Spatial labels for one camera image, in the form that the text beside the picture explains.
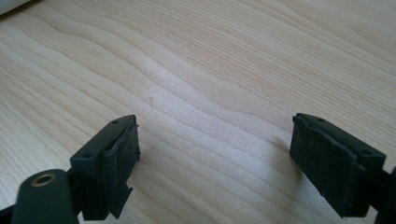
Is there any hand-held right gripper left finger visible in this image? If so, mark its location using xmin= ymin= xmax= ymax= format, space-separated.
xmin=69 ymin=114 xmax=141 ymax=221

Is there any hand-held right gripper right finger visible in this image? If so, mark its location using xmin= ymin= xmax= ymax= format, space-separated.
xmin=289 ymin=112 xmax=388 ymax=218

